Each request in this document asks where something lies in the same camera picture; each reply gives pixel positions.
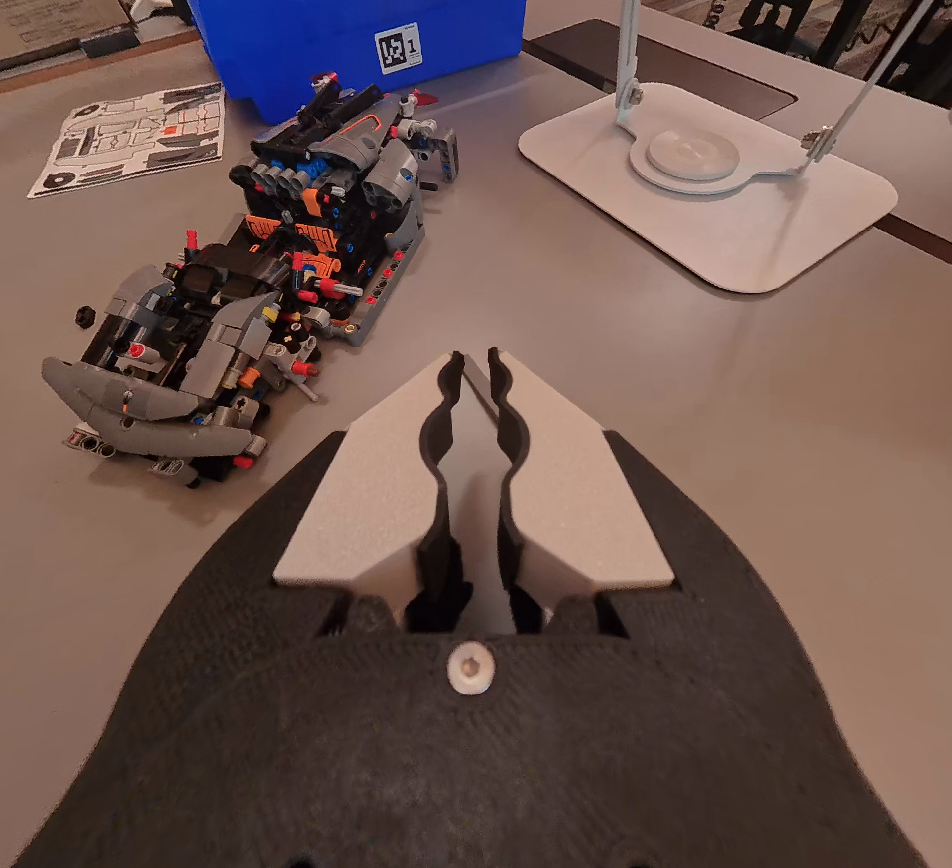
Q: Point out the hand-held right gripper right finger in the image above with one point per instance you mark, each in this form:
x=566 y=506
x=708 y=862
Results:
x=587 y=511

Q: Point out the small black lego piece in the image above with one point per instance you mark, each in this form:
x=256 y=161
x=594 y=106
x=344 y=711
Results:
x=85 y=315

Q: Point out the lego sticker sheet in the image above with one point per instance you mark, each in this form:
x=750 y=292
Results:
x=126 y=139

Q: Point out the blue bin with square tag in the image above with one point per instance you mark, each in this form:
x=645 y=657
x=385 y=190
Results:
x=297 y=13

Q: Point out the white metal book stand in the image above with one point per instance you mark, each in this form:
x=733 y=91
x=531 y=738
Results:
x=781 y=228

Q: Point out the grey and black lego car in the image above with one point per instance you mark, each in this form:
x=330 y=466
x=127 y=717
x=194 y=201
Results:
x=223 y=273

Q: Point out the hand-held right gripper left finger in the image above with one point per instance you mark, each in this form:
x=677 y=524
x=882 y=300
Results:
x=357 y=503

